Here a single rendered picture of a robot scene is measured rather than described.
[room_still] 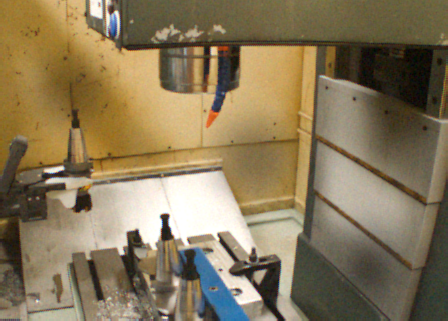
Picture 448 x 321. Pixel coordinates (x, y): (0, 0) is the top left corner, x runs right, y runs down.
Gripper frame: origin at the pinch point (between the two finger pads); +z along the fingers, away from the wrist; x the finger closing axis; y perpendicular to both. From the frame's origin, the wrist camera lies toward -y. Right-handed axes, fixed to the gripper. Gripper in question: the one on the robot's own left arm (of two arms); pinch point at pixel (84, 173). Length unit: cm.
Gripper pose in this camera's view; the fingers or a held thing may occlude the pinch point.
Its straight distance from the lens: 99.6
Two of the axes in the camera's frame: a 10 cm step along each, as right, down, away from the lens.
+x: 3.1, 3.8, -8.7
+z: 9.5, -1.3, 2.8
